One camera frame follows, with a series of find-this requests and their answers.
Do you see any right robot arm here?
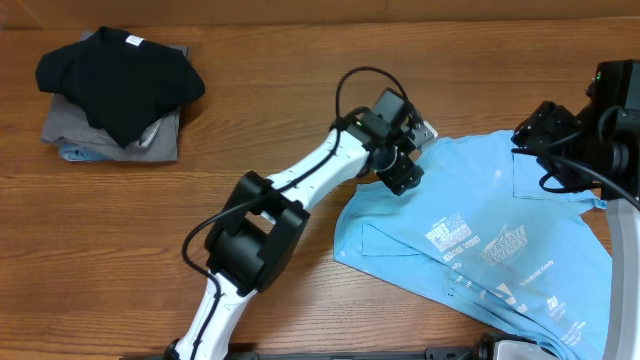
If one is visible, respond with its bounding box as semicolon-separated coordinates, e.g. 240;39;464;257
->
511;59;639;359

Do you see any black folded t-shirt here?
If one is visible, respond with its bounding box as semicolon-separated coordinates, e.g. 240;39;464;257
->
35;26;205;148

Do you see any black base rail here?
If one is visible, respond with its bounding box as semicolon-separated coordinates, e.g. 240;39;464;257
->
119;332;556;360

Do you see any light blue printed t-shirt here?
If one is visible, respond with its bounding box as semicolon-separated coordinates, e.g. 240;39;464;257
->
334;130;612;359

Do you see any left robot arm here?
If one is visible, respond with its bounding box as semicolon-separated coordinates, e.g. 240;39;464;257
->
163;107;438;360

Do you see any grey folded t-shirt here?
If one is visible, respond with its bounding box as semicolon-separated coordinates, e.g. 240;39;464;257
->
40;30;192;164

